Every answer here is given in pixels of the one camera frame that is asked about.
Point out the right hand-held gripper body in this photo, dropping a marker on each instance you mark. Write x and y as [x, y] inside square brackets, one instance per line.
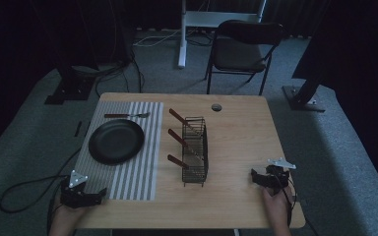
[278, 175]

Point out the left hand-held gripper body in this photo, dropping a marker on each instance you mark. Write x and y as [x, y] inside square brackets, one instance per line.
[73, 193]

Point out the person's left hand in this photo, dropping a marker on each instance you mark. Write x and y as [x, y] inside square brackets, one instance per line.
[66, 213]

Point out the person's right hand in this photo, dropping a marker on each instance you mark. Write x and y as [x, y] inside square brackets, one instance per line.
[275, 205]

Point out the grey striped placemat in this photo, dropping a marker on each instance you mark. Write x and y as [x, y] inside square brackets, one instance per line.
[134, 164]

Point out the black round plate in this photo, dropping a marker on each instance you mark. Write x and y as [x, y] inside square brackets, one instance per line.
[116, 141]

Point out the black stand with bolted base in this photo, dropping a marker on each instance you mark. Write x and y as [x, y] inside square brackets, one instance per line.
[303, 96]

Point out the black stand with square base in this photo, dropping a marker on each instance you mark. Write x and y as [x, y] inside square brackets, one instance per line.
[70, 88]

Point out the black folding chair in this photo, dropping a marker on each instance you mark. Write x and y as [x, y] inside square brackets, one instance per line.
[239, 52]

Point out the white desk frame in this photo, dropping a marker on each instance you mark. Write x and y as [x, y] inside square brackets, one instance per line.
[206, 19]

